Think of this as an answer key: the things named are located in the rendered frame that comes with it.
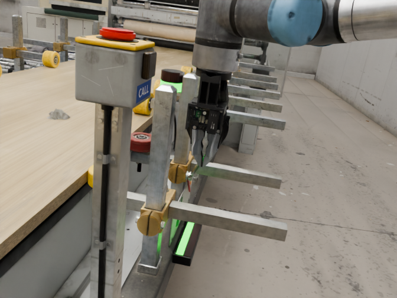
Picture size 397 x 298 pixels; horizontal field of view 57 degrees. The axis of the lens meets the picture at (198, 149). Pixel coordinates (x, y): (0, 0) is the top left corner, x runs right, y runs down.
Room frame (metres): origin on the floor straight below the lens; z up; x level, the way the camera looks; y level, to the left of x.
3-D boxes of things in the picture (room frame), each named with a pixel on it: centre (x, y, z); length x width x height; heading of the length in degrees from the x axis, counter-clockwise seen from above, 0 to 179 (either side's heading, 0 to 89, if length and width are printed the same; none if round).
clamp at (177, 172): (0.96, 0.04, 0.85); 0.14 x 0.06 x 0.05; 173
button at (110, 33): (0.43, 0.11, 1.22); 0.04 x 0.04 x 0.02
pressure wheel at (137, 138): (0.99, 0.17, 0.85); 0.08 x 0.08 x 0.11
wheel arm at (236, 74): (2.20, -0.22, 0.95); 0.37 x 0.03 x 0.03; 83
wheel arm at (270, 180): (0.97, -0.02, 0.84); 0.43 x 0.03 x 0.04; 83
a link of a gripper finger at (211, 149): (0.72, -0.03, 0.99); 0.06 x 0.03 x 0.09; 173
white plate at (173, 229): (0.90, 0.02, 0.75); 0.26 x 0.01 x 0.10; 173
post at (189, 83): (0.94, 0.04, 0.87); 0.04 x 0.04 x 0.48; 83
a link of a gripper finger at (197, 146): (0.72, 0.01, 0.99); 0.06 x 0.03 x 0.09; 173
